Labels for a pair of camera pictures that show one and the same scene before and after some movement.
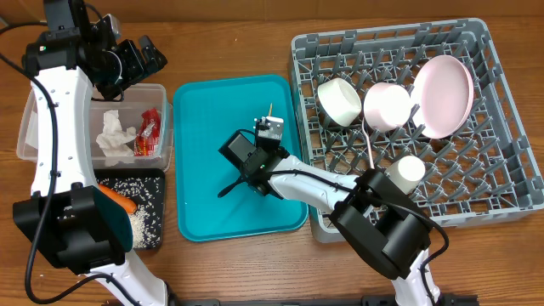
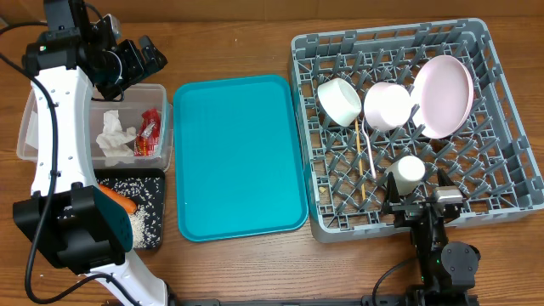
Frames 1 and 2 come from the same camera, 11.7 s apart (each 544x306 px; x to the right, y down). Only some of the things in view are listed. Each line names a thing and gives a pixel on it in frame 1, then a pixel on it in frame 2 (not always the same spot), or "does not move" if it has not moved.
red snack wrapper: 148,138 does not move
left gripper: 156,62 does not move
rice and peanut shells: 147,219 does not move
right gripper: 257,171 to 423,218
